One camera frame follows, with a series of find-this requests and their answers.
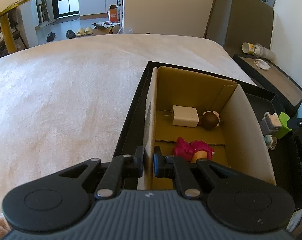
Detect left black slipper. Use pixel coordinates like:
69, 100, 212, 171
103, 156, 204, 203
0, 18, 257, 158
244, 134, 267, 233
46, 32, 56, 42

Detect stacked paper cups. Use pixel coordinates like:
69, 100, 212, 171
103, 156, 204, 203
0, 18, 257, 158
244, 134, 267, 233
242, 42, 276, 60

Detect left yellow slipper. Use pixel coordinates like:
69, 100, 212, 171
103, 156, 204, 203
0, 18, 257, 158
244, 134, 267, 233
76, 28, 85, 37

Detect yellow slipper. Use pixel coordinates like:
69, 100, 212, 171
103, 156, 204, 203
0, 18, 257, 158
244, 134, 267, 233
84, 27, 93, 35
76, 28, 85, 37

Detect white standing fan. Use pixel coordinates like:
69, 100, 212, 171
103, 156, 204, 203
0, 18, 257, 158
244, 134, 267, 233
36, 0, 56, 28

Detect orange cardboard box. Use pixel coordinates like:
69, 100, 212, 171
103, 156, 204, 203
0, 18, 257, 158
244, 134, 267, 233
108, 4, 119, 23

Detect grey white cat figurine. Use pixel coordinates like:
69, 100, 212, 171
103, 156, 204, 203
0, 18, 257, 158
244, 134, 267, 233
260, 112, 282, 136

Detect large black tray box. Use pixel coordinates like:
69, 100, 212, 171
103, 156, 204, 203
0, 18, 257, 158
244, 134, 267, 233
114, 61, 302, 211

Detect flat open cardboard box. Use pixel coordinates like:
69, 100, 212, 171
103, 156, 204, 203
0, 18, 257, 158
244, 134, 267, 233
92, 21, 120, 36

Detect brown haired doll figurine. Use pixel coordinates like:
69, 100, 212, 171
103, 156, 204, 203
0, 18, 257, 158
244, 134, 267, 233
200, 111, 220, 131

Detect right yellow slipper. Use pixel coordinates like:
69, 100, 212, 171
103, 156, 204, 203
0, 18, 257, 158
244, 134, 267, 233
84, 27, 93, 35

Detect white face mask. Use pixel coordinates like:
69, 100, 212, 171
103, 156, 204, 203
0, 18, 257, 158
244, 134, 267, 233
254, 59, 271, 71

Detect brown cardboard box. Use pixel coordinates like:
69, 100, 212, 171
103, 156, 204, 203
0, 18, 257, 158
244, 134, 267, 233
138, 66, 276, 190

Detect green hexagonal box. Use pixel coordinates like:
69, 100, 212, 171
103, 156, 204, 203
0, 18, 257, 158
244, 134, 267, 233
274, 112, 291, 139

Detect magenta pink plush toy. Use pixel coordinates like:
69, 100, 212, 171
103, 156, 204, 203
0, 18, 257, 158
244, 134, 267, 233
172, 137, 214, 163

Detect cream plush blanket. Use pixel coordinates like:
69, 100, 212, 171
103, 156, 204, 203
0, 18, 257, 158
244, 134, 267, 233
0, 34, 251, 239

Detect white power adapter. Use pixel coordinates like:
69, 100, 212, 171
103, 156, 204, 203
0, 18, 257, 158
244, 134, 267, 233
164, 105, 199, 128

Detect small blue white figurine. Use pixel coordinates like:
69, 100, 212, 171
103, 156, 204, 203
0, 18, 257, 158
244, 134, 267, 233
264, 134, 278, 151

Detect right black slipper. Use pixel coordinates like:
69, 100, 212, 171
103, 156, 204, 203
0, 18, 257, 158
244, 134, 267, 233
65, 30, 76, 39

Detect large leaning cardboard sheet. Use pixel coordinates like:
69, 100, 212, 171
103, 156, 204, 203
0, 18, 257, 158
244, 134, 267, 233
223, 0, 274, 56

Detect black side tray with cardboard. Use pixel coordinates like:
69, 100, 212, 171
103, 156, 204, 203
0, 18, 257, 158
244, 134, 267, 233
233, 54, 302, 117

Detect black slipper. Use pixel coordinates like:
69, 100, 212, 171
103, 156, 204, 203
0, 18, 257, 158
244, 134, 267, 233
46, 32, 56, 42
65, 30, 76, 39

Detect yellow table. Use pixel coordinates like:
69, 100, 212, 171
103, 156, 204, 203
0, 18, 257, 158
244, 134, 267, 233
0, 0, 32, 54

